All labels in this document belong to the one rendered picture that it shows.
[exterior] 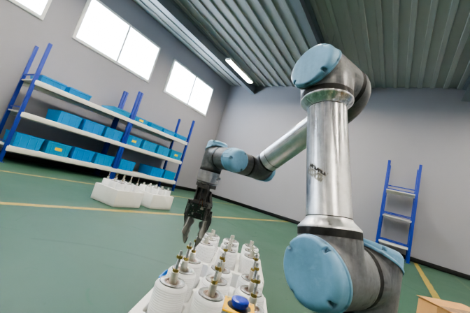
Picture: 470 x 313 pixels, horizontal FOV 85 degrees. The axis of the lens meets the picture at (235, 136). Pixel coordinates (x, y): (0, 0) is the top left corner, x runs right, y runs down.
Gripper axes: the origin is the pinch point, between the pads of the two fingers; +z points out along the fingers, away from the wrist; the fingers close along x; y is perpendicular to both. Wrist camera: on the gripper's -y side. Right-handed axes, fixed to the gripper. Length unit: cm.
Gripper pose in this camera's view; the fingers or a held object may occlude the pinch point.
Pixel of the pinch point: (191, 240)
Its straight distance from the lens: 96.7
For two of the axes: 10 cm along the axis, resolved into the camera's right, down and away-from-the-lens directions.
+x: 9.6, 2.4, -1.4
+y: -0.9, -2.1, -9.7
